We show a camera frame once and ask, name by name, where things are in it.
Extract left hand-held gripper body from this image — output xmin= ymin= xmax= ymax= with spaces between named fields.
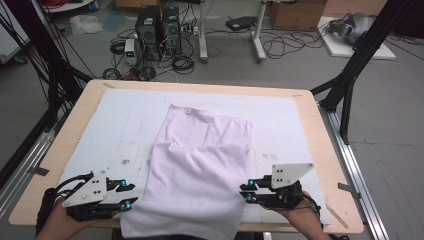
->
xmin=61 ymin=169 xmax=133 ymax=223

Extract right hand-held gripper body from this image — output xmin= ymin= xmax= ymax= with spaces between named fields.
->
xmin=254 ymin=162 xmax=315 ymax=212

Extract pale purple printed towel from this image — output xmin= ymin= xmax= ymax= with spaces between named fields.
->
xmin=119 ymin=103 xmax=254 ymax=240

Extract person's left hand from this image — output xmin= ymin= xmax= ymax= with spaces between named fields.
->
xmin=42 ymin=198 xmax=98 ymax=236

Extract person's right hand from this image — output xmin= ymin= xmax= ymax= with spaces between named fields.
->
xmin=277 ymin=192 xmax=323 ymax=231

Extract grey tape piece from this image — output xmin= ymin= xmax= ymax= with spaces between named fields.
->
xmin=31 ymin=165 xmax=50 ymax=178
xmin=337 ymin=182 xmax=362 ymax=200

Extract thin wooden strip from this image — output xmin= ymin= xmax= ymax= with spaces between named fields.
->
xmin=324 ymin=203 xmax=349 ymax=230

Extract white foam grid mat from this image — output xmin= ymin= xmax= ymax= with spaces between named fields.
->
xmin=44 ymin=87 xmax=332 ymax=226

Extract small white power supply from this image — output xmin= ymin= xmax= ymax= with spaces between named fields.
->
xmin=124 ymin=38 xmax=138 ymax=66

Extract white floor board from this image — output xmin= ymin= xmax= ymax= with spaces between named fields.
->
xmin=316 ymin=16 xmax=398 ymax=61

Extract white desk leg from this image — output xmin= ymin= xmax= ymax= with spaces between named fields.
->
xmin=198 ymin=0 xmax=209 ymax=64
xmin=251 ymin=0 xmax=268 ymax=64

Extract flat black device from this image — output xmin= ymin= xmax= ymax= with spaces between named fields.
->
xmin=225 ymin=15 xmax=258 ymax=32

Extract large black computer tower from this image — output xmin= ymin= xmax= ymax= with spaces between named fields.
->
xmin=134 ymin=5 xmax=164 ymax=62

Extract brown cardboard box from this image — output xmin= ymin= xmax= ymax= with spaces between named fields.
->
xmin=268 ymin=0 xmax=329 ymax=33

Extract grey headset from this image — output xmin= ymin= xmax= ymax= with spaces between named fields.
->
xmin=327 ymin=12 xmax=376 ymax=46

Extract slim black computer tower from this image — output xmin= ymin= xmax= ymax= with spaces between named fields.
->
xmin=161 ymin=5 xmax=183 ymax=56

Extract clear plastic bag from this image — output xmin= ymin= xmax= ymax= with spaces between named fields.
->
xmin=69 ymin=13 xmax=105 ymax=36

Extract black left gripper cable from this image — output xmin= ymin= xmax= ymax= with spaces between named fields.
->
xmin=35 ymin=171 xmax=95 ymax=234

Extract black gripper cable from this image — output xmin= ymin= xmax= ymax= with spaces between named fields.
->
xmin=35 ymin=171 xmax=95 ymax=234
xmin=301 ymin=194 xmax=324 ymax=231

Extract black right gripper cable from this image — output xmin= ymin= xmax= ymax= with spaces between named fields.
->
xmin=301 ymin=194 xmax=324 ymax=231

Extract aluminium rail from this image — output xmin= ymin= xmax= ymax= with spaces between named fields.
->
xmin=318 ymin=104 xmax=391 ymax=240
xmin=0 ymin=109 xmax=68 ymax=218

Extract loose black floor cables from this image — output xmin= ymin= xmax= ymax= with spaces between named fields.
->
xmin=259 ymin=28 xmax=329 ymax=60

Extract tangle of black floor cables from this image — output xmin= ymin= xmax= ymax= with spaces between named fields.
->
xmin=101 ymin=28 xmax=198 ymax=83

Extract black metal frame post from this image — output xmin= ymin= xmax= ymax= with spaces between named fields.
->
xmin=0 ymin=0 xmax=94 ymax=131
xmin=309 ymin=0 xmax=414 ymax=146

